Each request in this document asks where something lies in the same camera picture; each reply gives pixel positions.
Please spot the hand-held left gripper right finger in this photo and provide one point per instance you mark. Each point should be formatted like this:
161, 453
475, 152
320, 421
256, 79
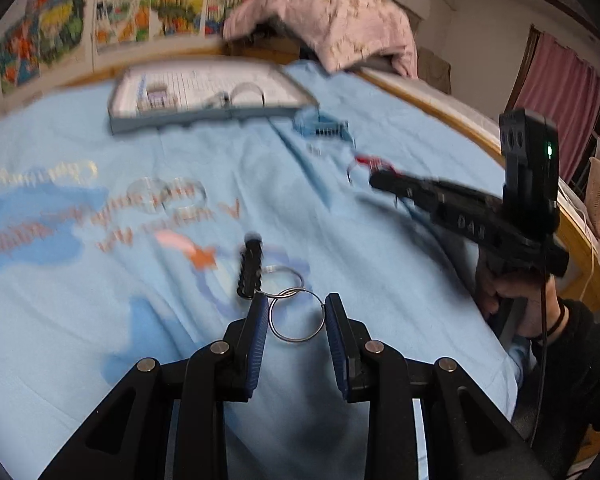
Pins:
339, 350

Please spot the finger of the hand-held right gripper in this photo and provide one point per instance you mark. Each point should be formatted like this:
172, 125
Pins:
400, 183

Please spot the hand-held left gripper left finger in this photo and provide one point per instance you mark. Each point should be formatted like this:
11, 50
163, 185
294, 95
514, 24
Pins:
256, 350

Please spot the grey shallow tray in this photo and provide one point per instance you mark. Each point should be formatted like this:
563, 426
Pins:
205, 105

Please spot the beige watch case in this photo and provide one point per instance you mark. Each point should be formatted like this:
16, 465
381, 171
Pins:
156, 96

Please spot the person's right forearm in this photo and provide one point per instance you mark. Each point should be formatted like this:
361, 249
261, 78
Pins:
580, 365

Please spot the person's right hand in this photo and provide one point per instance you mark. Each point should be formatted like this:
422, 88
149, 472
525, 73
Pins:
542, 305

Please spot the blue wrist watch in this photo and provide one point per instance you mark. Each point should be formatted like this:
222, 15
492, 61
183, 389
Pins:
320, 125

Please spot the pink curtain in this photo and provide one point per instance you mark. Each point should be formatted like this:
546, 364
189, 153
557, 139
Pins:
560, 90

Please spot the olive green jacket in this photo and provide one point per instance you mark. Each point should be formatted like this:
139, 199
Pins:
434, 70

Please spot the pink floral blanket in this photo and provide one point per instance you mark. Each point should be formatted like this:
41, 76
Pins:
345, 25

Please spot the wooden bed frame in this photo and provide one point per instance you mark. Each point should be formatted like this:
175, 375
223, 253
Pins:
576, 245

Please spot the group of colourful wall drawings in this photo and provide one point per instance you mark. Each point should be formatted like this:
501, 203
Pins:
120, 15

